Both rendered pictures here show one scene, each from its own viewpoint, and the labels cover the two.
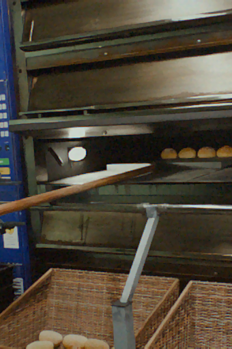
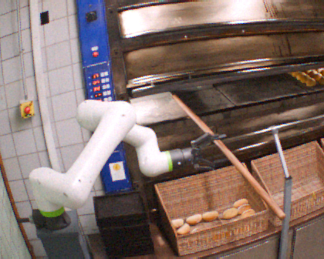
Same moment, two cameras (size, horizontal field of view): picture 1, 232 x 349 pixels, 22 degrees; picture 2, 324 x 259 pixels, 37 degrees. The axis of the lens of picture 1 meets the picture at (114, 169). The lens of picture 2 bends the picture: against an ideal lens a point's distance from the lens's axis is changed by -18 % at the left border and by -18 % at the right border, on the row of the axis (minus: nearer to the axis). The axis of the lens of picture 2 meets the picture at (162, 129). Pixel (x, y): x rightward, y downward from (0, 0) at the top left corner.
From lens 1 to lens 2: 2.25 m
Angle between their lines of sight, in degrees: 42
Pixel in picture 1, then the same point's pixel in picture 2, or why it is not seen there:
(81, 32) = (170, 25)
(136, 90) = (210, 57)
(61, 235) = not seen: hidden behind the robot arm
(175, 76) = (232, 48)
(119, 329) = (288, 189)
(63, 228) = not seen: hidden behind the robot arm
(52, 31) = (146, 25)
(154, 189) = (225, 114)
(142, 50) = (211, 35)
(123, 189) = (205, 119)
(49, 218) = not seen: hidden behind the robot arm
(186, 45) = (237, 32)
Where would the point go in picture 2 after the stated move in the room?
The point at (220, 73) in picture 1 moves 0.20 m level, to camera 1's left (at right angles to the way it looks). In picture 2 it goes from (255, 47) to (236, 53)
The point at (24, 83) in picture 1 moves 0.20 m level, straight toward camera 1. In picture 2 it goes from (119, 60) to (148, 62)
